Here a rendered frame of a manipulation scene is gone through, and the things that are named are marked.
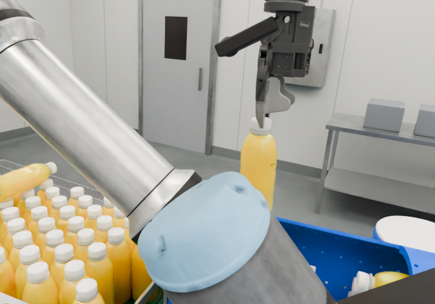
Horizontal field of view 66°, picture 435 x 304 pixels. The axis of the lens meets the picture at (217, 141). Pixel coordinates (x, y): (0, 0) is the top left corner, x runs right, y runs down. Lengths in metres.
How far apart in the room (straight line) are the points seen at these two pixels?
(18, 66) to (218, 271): 0.32
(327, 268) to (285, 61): 0.52
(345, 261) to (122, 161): 0.62
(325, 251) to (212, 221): 0.63
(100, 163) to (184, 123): 4.37
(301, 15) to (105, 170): 0.39
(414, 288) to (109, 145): 0.38
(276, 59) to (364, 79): 3.44
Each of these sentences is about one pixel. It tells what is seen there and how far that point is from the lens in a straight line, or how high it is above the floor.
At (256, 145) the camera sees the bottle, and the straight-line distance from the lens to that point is 0.62.
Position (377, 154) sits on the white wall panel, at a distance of 4.15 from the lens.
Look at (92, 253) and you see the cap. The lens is 0.85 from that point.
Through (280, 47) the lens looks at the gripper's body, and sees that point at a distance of 0.58.
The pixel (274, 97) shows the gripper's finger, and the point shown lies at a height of 1.49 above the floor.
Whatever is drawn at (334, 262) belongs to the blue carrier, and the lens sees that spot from 0.88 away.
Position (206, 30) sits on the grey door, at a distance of 4.48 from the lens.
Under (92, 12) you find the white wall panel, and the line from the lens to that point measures 5.74.
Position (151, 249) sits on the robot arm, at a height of 1.42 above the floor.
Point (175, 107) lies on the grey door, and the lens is 4.81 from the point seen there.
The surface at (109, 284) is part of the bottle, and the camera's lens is 0.90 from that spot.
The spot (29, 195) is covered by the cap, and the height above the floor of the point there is 1.09.
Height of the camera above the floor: 1.58
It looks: 17 degrees down
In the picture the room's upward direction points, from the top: 4 degrees clockwise
